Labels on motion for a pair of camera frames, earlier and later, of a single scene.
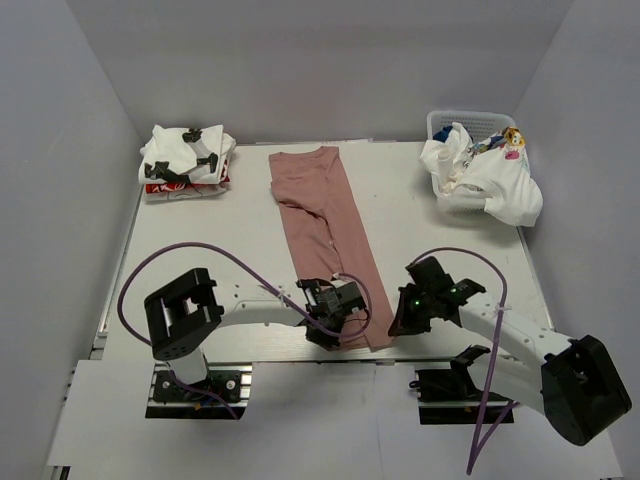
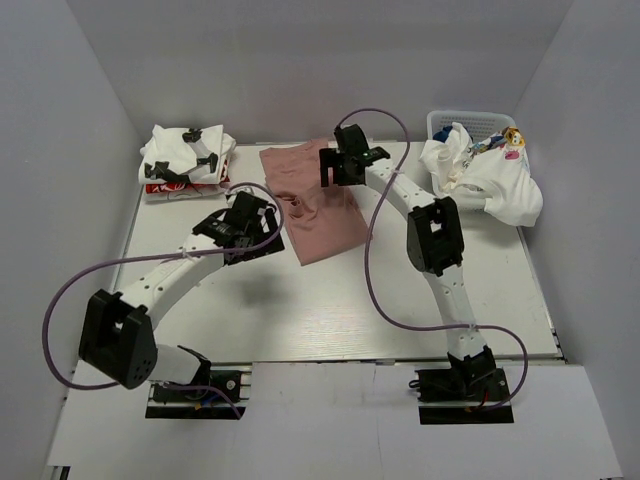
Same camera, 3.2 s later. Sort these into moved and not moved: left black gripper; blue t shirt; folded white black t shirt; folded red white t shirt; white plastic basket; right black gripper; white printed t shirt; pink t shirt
Moved: right black gripper; pink t shirt; left black gripper
Not moved: white plastic basket; blue t shirt; folded white black t shirt; folded red white t shirt; white printed t shirt
